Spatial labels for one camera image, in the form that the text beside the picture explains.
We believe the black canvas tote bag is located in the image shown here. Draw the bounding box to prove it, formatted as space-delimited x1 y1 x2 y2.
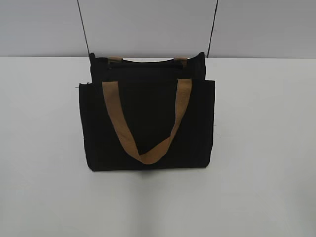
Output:
79 52 215 171

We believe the tan front bag handle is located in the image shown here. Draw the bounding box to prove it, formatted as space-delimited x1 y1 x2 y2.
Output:
102 79 193 164

